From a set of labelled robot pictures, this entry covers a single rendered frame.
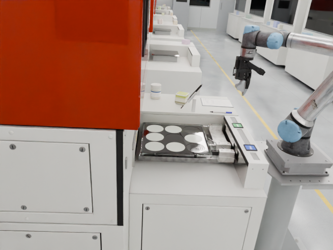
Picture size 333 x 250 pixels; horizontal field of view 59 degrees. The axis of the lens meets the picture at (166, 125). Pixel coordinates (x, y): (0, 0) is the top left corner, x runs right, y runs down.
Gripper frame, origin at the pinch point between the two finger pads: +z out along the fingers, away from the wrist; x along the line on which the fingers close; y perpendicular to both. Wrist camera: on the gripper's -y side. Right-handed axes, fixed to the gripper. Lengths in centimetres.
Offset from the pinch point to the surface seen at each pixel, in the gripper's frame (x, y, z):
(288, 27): -615, -266, 20
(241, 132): 7.1, -0.1, 20.0
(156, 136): 6, 47, 26
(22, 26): 67, 85, -38
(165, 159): 20, 41, 32
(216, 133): -5.1, 11.0, 27.6
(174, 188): 43, 37, 34
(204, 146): 15.0, 20.9, 25.6
